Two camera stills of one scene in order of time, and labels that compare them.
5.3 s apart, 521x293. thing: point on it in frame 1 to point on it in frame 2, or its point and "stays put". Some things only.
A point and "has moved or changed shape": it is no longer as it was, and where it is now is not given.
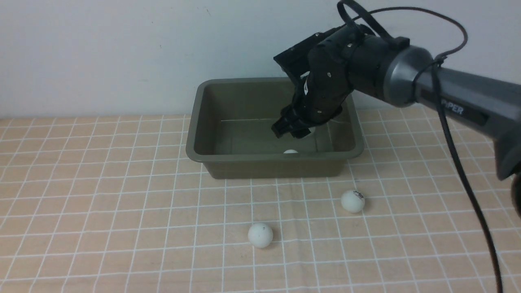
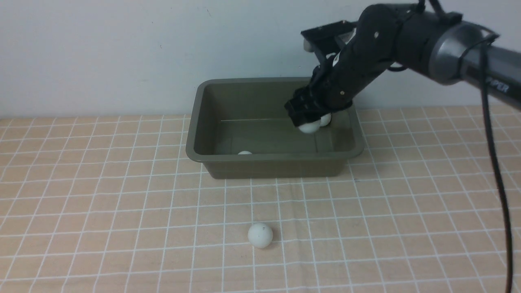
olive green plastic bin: (230, 131) stays put
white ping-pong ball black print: (353, 201) has moved or changed shape
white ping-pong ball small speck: (260, 235) stays put
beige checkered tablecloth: (114, 204) stays put
